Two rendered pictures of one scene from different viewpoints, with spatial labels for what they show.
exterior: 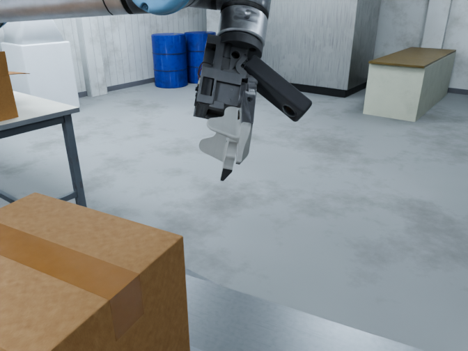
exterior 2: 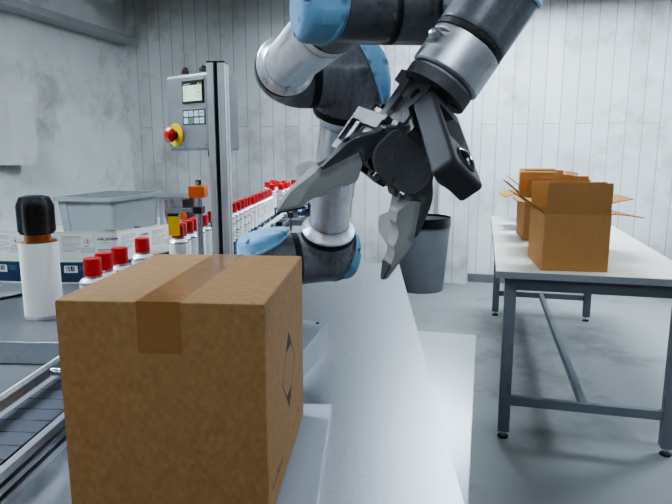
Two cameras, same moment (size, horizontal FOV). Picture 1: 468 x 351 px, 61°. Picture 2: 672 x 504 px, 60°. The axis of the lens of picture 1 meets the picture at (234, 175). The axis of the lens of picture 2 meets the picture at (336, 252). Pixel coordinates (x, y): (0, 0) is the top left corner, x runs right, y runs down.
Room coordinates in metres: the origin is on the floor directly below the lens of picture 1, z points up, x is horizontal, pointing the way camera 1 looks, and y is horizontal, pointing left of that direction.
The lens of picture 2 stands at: (0.30, -0.53, 1.28)
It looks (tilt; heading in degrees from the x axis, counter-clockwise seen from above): 10 degrees down; 68
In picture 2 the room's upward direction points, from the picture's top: straight up
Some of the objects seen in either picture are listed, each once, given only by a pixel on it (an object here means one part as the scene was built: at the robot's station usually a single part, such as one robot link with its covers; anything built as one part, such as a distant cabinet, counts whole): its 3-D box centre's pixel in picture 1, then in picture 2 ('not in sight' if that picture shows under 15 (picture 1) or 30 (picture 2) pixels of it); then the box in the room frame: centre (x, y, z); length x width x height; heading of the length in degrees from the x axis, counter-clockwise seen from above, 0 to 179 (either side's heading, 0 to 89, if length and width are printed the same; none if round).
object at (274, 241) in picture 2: not in sight; (267, 259); (0.65, 0.69, 1.05); 0.13 x 0.12 x 0.14; 174
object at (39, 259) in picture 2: not in sight; (39, 256); (0.17, 1.05, 1.03); 0.09 x 0.09 x 0.30
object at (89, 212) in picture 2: not in sight; (112, 211); (0.41, 3.36, 0.91); 0.60 x 0.40 x 0.22; 57
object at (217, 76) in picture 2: not in sight; (221, 197); (0.61, 0.97, 1.16); 0.04 x 0.04 x 0.67; 64
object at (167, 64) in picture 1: (185, 58); not in sight; (7.36, 0.86, 0.44); 1.23 x 0.73 x 0.87; 141
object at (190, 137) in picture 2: not in sight; (202, 113); (0.58, 1.06, 1.38); 0.17 x 0.10 x 0.19; 119
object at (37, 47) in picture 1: (39, 62); not in sight; (5.31, 2.51, 0.66); 0.66 x 0.59 x 1.31; 143
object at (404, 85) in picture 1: (412, 79); not in sight; (5.81, -2.57, 0.34); 2.02 x 0.67 x 0.69; 143
